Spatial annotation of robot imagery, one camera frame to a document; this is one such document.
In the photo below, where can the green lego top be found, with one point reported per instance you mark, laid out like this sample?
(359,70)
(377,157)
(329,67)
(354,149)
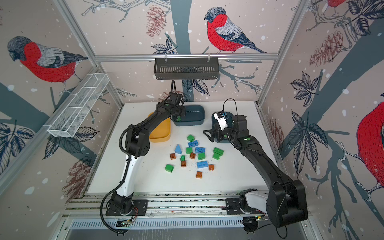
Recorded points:
(190,138)

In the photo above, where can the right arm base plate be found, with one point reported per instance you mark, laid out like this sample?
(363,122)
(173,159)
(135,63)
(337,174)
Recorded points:
(232,206)

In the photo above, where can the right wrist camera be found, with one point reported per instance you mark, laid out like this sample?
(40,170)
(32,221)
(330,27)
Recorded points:
(221,117)

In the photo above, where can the black hanging wire basket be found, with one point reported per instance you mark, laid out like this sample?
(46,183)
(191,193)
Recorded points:
(187,69)

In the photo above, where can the light blue sloped lego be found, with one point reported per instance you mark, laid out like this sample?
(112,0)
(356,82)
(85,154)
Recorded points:
(178,150)

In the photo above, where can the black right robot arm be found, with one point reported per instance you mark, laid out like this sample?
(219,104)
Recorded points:
(286,201)

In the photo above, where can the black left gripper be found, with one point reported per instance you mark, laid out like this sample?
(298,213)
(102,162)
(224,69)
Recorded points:
(183,112)

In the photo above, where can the dark teal bin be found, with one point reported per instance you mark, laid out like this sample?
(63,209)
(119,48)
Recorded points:
(194,116)
(227,135)

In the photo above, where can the blue lego middle plate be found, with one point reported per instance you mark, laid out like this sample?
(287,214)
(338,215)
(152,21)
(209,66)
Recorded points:
(200,150)

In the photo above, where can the middle dark teal bin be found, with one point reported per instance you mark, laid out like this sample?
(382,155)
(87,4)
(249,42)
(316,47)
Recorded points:
(194,116)

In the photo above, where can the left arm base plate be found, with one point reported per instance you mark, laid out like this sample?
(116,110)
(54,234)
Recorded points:
(138,207)

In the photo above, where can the white mesh wall shelf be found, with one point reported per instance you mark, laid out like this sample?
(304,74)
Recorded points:
(75,112)

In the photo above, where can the blue lego plate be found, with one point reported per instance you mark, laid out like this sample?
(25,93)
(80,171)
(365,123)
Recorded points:
(202,164)
(193,144)
(200,150)

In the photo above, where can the blue lego upper plate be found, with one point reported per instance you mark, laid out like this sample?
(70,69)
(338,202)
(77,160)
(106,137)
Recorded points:
(193,144)

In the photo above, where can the blue lego lower plate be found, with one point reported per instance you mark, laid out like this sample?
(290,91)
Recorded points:
(202,164)

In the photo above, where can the yellow plastic bin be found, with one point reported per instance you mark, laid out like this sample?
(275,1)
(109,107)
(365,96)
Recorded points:
(162,132)

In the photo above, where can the right dark teal bin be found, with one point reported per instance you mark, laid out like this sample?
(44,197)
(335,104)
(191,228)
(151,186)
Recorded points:
(227,135)

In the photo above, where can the brown lego bottom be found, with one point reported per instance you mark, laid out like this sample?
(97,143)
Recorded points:
(199,175)

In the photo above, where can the aluminium mounting rail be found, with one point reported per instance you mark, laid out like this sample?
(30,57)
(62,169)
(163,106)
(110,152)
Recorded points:
(159,205)

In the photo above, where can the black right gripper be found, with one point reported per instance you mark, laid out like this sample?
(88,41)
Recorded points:
(220,132)

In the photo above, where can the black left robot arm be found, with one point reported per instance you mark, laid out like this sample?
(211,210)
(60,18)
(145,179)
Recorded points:
(135,143)

